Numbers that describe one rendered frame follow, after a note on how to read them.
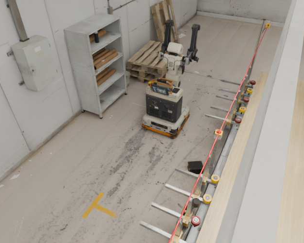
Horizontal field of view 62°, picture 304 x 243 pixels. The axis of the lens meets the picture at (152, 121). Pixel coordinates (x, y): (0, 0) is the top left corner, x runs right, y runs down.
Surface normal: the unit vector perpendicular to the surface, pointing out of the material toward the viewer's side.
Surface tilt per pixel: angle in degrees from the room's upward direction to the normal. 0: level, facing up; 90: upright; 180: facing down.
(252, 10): 90
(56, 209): 0
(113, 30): 90
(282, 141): 0
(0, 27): 90
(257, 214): 0
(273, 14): 90
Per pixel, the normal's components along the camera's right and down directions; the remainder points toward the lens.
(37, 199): 0.00, -0.77
